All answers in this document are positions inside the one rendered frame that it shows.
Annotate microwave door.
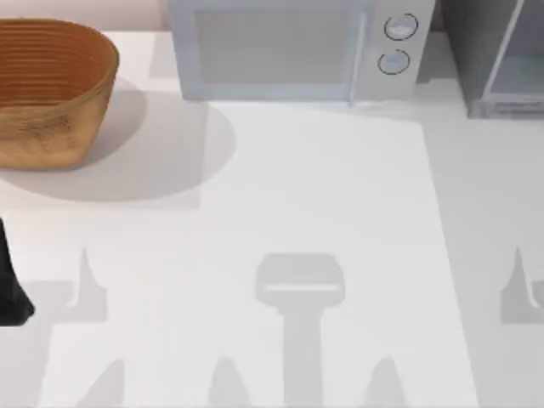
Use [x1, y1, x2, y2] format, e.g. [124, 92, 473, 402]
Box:
[165, 0, 367, 107]

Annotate round microwave knob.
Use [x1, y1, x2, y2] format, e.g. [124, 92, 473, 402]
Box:
[377, 48, 411, 76]
[383, 12, 420, 42]

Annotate pale microwave oven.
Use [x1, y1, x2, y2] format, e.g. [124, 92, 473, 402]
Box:
[164, 0, 437, 108]

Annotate brown woven basket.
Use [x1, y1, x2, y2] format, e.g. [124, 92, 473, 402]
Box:
[0, 18, 121, 172]

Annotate grey cabinet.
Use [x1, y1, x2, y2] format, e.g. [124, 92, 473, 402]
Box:
[441, 0, 544, 120]

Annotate microwave door handle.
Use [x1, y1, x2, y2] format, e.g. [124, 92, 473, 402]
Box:
[348, 11, 367, 107]

